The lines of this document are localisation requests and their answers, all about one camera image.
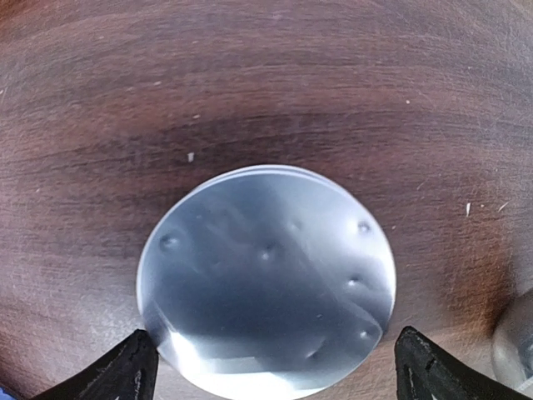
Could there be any clear plastic lid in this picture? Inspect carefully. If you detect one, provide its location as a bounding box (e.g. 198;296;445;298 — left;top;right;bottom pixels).
136;165;396;399

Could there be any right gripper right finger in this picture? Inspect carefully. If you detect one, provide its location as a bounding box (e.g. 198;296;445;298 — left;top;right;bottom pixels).
394;326;516;399

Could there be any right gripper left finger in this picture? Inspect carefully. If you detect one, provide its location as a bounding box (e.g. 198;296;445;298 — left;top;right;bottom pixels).
33;329;159;400

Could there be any metal scoop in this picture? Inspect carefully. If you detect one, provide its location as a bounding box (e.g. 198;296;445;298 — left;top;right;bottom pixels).
491;289;533;398

